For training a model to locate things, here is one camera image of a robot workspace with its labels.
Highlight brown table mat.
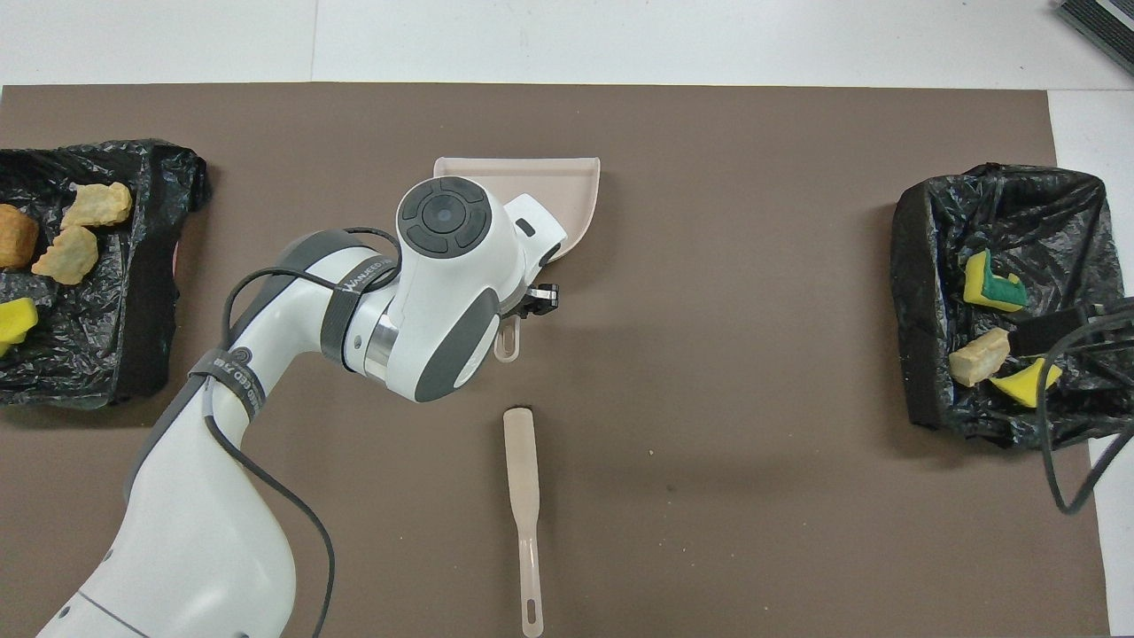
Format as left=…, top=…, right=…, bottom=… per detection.
left=0, top=82, right=1110, bottom=638

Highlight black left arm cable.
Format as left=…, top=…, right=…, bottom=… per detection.
left=202, top=226, right=405, bottom=638

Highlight pale bread piece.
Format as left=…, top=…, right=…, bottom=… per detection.
left=59, top=182, right=134, bottom=230

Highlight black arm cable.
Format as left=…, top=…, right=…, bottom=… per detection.
left=202, top=226, right=405, bottom=638
left=1038, top=297, right=1134, bottom=517

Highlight striped croissant piece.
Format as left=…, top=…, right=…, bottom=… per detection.
left=32, top=225, right=100, bottom=286

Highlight black bag-lined bin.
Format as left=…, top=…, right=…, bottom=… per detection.
left=0, top=139, right=212, bottom=410
left=890, top=163, right=1134, bottom=453

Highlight brown peanut-shaped pastry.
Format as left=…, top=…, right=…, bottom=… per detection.
left=0, top=204, right=41, bottom=271

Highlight dark grey ribbed panel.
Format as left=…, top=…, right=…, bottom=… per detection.
left=1056, top=0, right=1134, bottom=76

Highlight yellow sponge piece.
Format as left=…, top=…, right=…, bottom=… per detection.
left=990, top=358, right=1062, bottom=408
left=964, top=250, right=1029, bottom=313
left=0, top=297, right=40, bottom=357

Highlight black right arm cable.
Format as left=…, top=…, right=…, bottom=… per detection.
left=1038, top=297, right=1134, bottom=517

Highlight pale ridged bread chunk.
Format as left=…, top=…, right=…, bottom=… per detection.
left=950, top=328, right=1013, bottom=387

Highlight beige plastic dustpan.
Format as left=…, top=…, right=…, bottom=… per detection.
left=433, top=157, right=602, bottom=362

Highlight beige hand brush black bristles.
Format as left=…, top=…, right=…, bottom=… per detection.
left=502, top=407, right=544, bottom=638

